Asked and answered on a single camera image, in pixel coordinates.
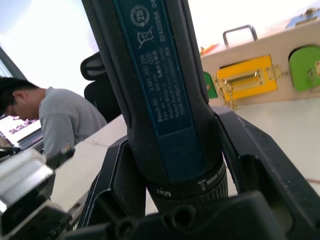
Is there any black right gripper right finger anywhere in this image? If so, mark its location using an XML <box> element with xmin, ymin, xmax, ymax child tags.
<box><xmin>211</xmin><ymin>106</ymin><xmax>320</xmax><ymax>240</ymax></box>

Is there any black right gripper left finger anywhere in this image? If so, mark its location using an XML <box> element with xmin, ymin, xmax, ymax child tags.
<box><xmin>77</xmin><ymin>138</ymin><xmax>147</xmax><ymax>227</ymax></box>

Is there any blue black electric screwdriver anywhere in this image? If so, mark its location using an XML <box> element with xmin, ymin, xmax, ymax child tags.
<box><xmin>81</xmin><ymin>0</ymin><xmax>238</xmax><ymax>221</ymax></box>

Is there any wooden activity board box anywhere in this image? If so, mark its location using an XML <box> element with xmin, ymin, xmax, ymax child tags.
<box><xmin>199</xmin><ymin>6</ymin><xmax>320</xmax><ymax>111</ymax></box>

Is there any person in grey shirt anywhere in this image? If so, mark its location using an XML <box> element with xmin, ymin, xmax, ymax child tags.
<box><xmin>0</xmin><ymin>76</ymin><xmax>109</xmax><ymax>158</ymax></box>

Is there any black office chair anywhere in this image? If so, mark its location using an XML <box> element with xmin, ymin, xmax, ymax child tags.
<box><xmin>79</xmin><ymin>51</ymin><xmax>123</xmax><ymax>124</ymax></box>

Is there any yellow door panel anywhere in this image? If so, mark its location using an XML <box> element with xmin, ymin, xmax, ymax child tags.
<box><xmin>215</xmin><ymin>55</ymin><xmax>279</xmax><ymax>104</ymax></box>

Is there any grey laptop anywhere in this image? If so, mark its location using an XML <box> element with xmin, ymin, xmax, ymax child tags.
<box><xmin>0</xmin><ymin>115</ymin><xmax>45</xmax><ymax>151</ymax></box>

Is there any small green door panel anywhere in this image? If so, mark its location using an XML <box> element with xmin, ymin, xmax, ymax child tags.
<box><xmin>202</xmin><ymin>71</ymin><xmax>219</xmax><ymax>100</ymax></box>

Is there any large green door panel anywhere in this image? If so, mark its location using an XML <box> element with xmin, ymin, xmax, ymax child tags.
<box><xmin>288</xmin><ymin>44</ymin><xmax>320</xmax><ymax>92</ymax></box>

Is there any brass chain latch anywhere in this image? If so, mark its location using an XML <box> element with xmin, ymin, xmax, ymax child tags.
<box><xmin>213</xmin><ymin>74</ymin><xmax>239</xmax><ymax>110</ymax></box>

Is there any metal handle on wooden box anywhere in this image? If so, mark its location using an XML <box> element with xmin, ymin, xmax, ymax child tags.
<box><xmin>222</xmin><ymin>24</ymin><xmax>259</xmax><ymax>49</ymax></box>

